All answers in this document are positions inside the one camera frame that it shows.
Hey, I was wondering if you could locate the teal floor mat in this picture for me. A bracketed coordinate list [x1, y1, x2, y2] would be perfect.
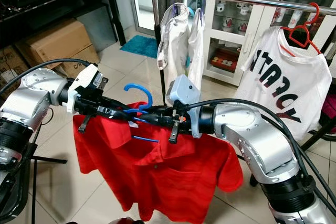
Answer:
[118, 35, 158, 59]

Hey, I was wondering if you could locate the large plain cardboard box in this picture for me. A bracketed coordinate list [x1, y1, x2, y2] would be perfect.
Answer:
[25, 17, 96, 72]

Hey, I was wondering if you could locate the white display cabinet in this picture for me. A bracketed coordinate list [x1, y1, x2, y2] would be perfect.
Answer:
[205, 0, 336, 86]

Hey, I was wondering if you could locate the steel rack upright pole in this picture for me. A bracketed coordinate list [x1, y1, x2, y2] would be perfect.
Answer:
[144, 0, 166, 104]

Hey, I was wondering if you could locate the small lettered cardboard box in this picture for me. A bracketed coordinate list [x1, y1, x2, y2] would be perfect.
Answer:
[66, 51, 100, 78]

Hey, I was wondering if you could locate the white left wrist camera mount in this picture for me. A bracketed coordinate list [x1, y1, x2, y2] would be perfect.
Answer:
[66, 63, 108, 114]

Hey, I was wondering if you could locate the printed brown cardboard box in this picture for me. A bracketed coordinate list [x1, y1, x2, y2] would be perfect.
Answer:
[0, 46, 32, 86]

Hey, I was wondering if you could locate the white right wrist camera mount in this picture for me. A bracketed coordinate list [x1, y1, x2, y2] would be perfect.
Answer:
[165, 74, 203, 140]

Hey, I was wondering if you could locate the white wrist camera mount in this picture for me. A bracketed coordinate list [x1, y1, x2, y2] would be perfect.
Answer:
[66, 63, 108, 114]
[165, 74, 203, 140]

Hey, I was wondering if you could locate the white t-shirt black lettering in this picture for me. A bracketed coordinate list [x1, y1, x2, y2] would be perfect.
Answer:
[234, 25, 334, 141]

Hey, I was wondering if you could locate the red polo shirt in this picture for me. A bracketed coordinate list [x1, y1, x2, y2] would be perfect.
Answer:
[72, 101, 244, 224]

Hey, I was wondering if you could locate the white garment with small print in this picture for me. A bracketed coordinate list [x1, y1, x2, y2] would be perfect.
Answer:
[186, 8, 208, 86]

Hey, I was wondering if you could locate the white garment with grey piping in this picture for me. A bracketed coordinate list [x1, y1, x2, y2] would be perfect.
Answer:
[156, 3, 191, 78]

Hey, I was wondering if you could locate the black metal shelf unit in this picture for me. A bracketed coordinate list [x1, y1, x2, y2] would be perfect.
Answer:
[0, 0, 127, 51]

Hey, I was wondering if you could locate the blue plastic clothes hanger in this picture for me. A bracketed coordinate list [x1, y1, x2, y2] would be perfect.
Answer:
[122, 82, 161, 144]

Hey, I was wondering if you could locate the red plastic clothes hanger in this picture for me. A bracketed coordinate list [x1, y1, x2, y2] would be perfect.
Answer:
[281, 2, 323, 54]

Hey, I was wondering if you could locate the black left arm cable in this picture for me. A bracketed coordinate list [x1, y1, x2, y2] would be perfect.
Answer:
[0, 58, 98, 94]

